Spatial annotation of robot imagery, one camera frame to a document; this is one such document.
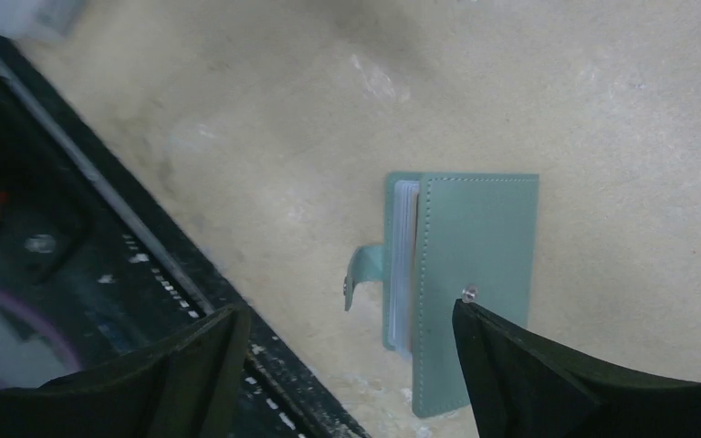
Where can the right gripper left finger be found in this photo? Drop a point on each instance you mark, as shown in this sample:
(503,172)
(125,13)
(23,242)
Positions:
(183,386)

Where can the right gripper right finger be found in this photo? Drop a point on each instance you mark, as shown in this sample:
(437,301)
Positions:
(523,385)

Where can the green card holder wallet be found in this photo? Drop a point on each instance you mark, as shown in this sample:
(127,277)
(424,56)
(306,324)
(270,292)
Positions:
(447,236)

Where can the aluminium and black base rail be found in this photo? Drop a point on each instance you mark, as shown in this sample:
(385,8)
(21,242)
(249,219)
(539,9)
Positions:
(92,269)

